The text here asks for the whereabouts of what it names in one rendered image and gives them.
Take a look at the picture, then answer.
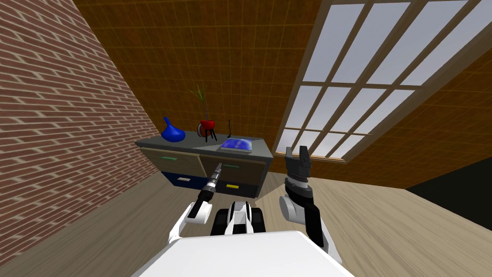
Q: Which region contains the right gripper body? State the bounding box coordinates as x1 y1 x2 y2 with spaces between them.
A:
284 157 312 180

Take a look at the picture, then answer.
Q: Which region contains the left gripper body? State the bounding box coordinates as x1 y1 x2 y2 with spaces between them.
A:
208 163 224 187

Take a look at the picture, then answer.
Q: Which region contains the blue drawer front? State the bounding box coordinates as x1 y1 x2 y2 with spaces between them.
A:
161 171 205 190

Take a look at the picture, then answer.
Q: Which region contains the grey cupboard with drawers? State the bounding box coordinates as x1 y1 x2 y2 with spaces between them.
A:
134 130 274 199

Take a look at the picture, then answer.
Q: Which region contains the brown drawer front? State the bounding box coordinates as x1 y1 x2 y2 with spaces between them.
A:
199 153 267 187

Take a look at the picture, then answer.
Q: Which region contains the tan drawer front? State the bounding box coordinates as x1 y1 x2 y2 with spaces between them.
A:
140 148 209 179

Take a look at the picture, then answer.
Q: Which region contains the black drawer front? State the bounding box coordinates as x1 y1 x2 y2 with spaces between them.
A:
214 178 262 199

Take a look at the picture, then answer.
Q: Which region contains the blue book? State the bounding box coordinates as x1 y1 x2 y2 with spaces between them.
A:
220 137 254 154

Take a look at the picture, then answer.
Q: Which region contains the red pot with plant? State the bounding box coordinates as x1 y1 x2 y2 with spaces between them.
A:
188 82 218 143

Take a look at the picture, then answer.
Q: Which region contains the blue vase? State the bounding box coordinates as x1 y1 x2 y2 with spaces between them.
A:
160 117 187 143

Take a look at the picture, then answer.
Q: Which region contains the large wooden-framed window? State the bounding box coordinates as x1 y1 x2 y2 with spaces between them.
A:
271 0 492 165

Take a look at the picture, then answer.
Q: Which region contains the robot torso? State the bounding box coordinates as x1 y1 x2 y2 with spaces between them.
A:
132 200 355 277

